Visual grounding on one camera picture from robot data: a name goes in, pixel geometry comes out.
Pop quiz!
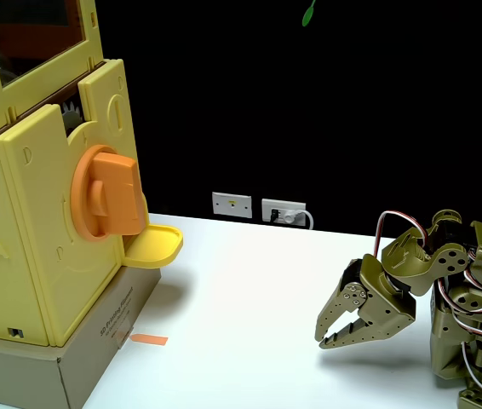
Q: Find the orange vending machine knob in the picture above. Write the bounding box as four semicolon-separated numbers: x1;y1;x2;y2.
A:
70;144;144;243

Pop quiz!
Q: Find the yellow toy vending machine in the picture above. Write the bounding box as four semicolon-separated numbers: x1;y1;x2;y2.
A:
0;0;151;347

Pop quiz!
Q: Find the yellow dispensing tray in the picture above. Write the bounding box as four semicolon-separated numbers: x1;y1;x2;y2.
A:
122;224;185;269

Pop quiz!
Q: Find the orange tape strip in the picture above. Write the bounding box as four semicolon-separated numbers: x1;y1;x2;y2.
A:
129;333;169;347

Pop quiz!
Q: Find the clear tape piece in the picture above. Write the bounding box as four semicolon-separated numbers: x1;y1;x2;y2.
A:
112;323;135;349

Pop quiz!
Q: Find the brown cardboard box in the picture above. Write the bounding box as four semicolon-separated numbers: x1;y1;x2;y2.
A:
0;266;162;409

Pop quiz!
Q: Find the green leaf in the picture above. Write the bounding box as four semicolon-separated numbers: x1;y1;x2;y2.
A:
301;0;318;27

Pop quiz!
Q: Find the grey plastic gear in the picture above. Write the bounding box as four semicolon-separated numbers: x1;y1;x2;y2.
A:
60;101;83;135

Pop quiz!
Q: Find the red white gripper cable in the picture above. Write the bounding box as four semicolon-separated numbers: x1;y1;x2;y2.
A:
375;210;432;259

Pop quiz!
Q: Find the white plug with cable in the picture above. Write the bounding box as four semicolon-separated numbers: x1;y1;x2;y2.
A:
270;207;315;230

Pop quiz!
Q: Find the white wall socket plate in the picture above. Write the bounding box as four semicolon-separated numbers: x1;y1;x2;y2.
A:
261;198;307;225

